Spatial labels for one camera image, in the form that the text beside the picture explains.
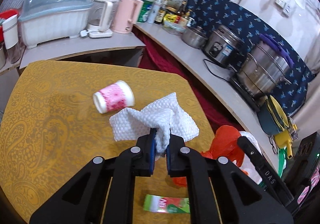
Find green NB drink carton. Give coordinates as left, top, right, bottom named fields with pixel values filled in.
left=143, top=194, right=190, bottom=214

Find purple cloth on pot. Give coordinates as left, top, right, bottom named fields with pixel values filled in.
left=259, top=34, right=294, bottom=68

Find green white canister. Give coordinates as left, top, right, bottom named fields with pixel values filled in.
left=137, top=0, right=153, bottom=22

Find white paper towel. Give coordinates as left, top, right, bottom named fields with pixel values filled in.
left=110, top=92, right=200, bottom=154

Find black power cord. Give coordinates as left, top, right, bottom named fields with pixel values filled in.
left=203, top=58, right=232, bottom=82

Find yellow electric pot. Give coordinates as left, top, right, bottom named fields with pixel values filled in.
left=274, top=117, right=298, bottom=159

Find pink electric kettle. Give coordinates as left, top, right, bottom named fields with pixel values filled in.
left=111, top=0, right=144, bottom=34

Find large steel steamer pot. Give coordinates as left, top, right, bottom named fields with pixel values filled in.
left=236, top=40, right=291, bottom=98

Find steel rice cooker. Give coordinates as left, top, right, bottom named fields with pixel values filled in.
left=202, top=25, right=244, bottom=68

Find pink white paper cup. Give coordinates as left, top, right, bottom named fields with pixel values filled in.
left=93, top=80, right=135, bottom=114

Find navy floral cloth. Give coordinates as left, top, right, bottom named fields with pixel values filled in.
left=187, top=0, right=315, bottom=116

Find white lidded glass jar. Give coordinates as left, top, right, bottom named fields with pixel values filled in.
left=2, top=15, right=21, bottom=63

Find white spray bottle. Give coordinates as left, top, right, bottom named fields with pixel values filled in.
left=147, top=0, right=163, bottom=24

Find blue yellow stacked basins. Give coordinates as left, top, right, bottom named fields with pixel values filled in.
left=257, top=95, right=289, bottom=136

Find white dish rack box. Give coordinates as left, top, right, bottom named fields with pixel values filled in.
left=18, top=0, right=92, bottom=49

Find yellow seasoning packet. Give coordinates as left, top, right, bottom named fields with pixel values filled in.
left=163, top=13, right=179, bottom=23

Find dark soy sauce bottle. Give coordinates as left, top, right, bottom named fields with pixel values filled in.
left=154, top=0, right=168, bottom=25

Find black induction cooktop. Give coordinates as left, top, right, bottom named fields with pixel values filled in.
left=229, top=75, right=265, bottom=113

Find red plastic bag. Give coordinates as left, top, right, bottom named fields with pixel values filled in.
left=172, top=125, right=247, bottom=187

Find yellow paisley tablecloth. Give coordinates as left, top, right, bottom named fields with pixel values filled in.
left=1, top=61, right=214, bottom=221

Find red velvet cloth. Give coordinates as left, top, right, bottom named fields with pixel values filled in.
left=132, top=27, right=245, bottom=135

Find small steel lidded pot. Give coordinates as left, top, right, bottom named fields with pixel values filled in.
left=182, top=26, right=208, bottom=49

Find white glass kettle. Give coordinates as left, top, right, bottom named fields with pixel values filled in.
left=80, top=0, right=117, bottom=39

